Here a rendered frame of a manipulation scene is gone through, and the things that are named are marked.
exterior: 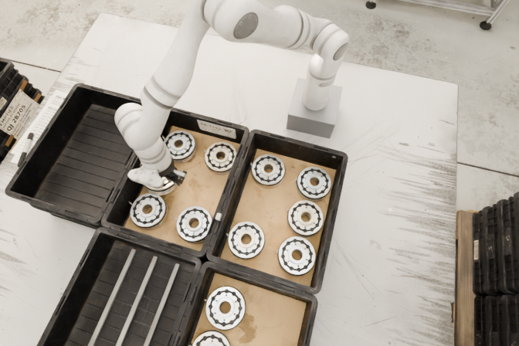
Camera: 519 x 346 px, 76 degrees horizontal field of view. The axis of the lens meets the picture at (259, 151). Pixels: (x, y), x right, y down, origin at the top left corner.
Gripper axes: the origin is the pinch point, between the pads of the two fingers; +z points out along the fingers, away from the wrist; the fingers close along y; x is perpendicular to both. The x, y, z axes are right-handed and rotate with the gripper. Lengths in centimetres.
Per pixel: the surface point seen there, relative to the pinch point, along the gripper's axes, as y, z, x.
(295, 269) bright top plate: -42.6, 1.1, 13.3
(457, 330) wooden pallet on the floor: -123, 73, 5
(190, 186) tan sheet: -5.4, 4.2, -1.1
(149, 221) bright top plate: 0.7, 1.3, 13.1
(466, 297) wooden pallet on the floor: -125, 71, -9
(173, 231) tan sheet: -6.0, 4.5, 13.2
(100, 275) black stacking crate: 8.6, 5.2, 30.4
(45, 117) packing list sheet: 63, 18, -14
